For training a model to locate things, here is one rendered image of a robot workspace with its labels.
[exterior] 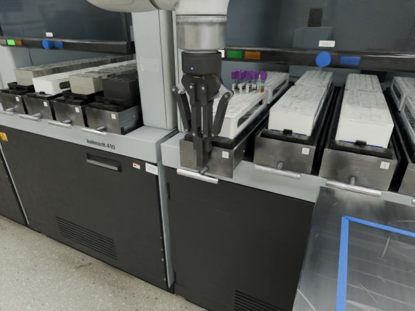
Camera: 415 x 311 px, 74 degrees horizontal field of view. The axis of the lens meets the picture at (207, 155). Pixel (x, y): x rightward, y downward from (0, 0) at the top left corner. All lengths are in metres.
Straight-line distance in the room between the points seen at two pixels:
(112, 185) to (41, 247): 0.78
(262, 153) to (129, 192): 0.50
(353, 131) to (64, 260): 1.38
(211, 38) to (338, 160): 0.36
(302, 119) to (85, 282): 1.17
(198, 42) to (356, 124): 0.37
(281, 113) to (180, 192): 0.38
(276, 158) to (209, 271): 0.49
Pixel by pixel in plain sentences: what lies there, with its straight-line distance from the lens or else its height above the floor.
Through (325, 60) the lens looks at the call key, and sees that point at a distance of 0.65.
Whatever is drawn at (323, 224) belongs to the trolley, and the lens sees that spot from 0.39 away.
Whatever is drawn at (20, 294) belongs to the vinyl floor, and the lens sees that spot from 1.55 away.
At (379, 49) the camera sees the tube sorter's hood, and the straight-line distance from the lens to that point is 0.67.
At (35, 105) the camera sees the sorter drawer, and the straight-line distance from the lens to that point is 1.17.
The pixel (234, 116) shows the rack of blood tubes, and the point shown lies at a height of 0.87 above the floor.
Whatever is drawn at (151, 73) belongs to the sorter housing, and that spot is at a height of 0.91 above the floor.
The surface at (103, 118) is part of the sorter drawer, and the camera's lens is 0.92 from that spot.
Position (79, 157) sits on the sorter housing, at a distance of 1.09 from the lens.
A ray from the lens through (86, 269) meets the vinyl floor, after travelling 1.52.
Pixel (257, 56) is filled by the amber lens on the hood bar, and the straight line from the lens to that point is 0.69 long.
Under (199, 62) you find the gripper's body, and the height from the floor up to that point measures 0.99.
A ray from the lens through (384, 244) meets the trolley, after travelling 0.40.
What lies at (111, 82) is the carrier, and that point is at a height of 0.87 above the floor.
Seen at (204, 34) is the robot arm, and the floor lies 1.03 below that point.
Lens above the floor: 1.06
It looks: 26 degrees down
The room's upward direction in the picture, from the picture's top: straight up
